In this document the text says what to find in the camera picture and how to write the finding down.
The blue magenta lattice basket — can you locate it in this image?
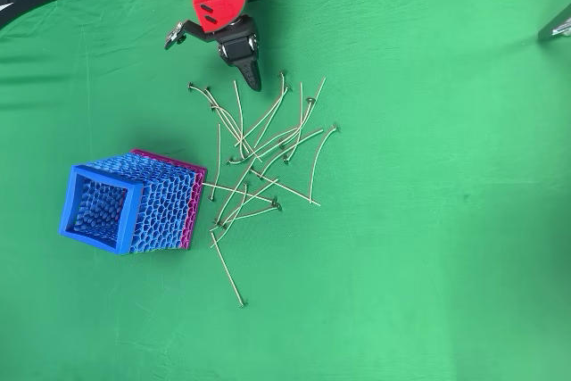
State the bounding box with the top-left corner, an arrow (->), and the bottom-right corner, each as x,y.
57,148 -> 209,256

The cream candle wick metal base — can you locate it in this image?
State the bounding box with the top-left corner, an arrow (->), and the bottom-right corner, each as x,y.
186,81 -> 264,163
203,84 -> 253,159
209,123 -> 223,202
232,79 -> 250,162
218,178 -> 281,229
201,181 -> 280,204
277,95 -> 315,150
256,172 -> 322,208
282,81 -> 305,164
258,77 -> 327,179
253,85 -> 294,150
209,231 -> 247,310
235,70 -> 287,148
213,167 -> 254,227
226,128 -> 326,165
208,181 -> 250,248
308,123 -> 341,206
209,204 -> 284,233

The silver metal stand pole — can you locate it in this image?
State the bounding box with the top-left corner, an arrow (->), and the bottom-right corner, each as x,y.
537,4 -> 571,43

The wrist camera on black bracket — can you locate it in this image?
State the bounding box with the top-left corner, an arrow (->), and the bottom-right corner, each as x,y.
163,18 -> 219,51

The green cloth with black rim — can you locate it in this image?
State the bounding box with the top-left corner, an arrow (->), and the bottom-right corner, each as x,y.
0,0 -> 571,381

